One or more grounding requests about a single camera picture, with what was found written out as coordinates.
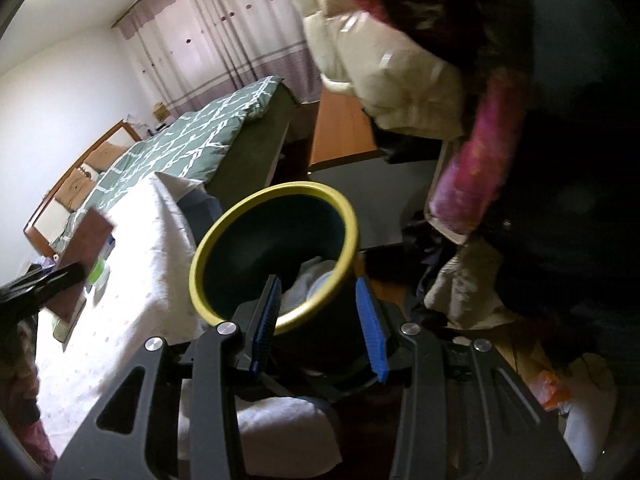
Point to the white plastic bag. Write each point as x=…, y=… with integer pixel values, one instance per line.
x=590, y=410

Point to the green checked duvet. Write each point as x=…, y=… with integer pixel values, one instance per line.
x=175, y=145

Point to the person's left forearm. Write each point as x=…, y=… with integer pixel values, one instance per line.
x=22, y=410

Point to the grey blue panel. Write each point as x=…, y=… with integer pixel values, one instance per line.
x=200, y=215

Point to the green label jar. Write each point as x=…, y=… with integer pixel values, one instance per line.
x=99, y=272

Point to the black garment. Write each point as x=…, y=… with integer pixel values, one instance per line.
x=500, y=10

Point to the pink carton box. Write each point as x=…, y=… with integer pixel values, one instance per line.
x=87, y=245

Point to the wooden cabinet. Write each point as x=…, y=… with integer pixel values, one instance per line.
x=345, y=130

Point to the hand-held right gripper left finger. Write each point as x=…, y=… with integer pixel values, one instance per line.
x=267, y=320

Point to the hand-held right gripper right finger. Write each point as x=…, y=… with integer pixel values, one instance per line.
x=372, y=335

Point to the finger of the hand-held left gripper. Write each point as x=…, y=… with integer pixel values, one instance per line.
x=57, y=285

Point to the white towel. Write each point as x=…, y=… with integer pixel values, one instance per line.
x=280, y=435

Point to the orange plastic bag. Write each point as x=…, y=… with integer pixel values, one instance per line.
x=550, y=390

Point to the beige cloth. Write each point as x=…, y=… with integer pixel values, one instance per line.
x=465, y=285

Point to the wooden bed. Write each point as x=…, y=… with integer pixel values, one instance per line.
x=255, y=155

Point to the brown cardboard box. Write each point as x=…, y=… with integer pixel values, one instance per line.
x=160, y=111

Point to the yellow rim trash bin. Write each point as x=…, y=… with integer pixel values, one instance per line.
x=240, y=250

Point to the cream puffer jacket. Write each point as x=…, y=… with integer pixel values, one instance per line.
x=390, y=70

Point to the brown pillow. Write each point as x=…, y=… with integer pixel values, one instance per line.
x=107, y=157
x=77, y=190

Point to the pink floral garment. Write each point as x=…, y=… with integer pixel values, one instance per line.
x=475, y=170

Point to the dotted white tablecloth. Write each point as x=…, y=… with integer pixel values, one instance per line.
x=140, y=270

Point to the pink beige curtain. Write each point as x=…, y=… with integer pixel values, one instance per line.
x=215, y=35

